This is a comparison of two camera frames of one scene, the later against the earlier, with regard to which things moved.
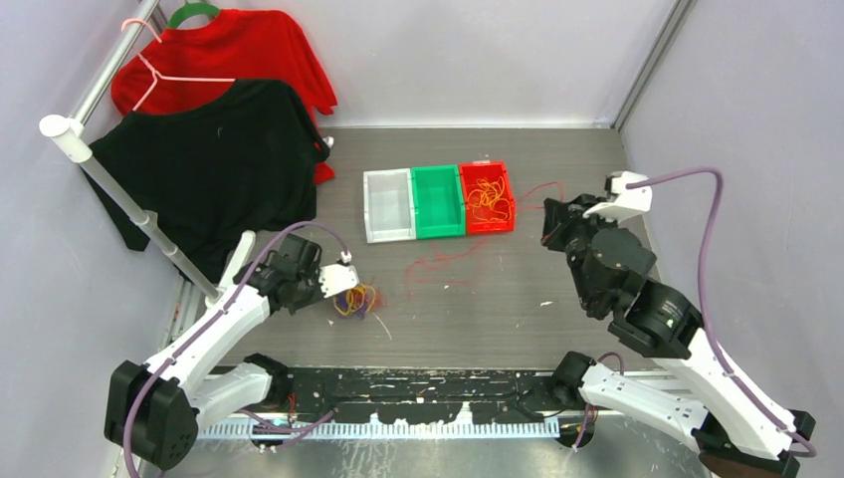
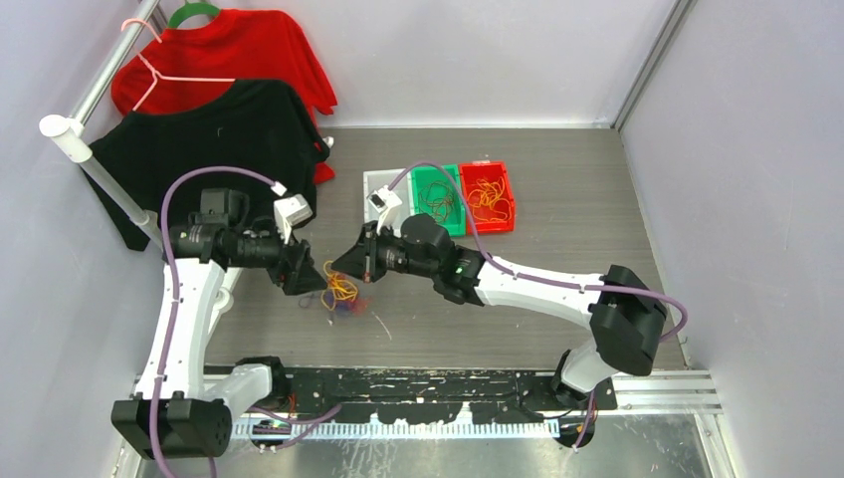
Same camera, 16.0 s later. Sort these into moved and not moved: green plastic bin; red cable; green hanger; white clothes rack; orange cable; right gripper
Moved: red cable; right gripper
Not moved: green hanger; green plastic bin; orange cable; white clothes rack
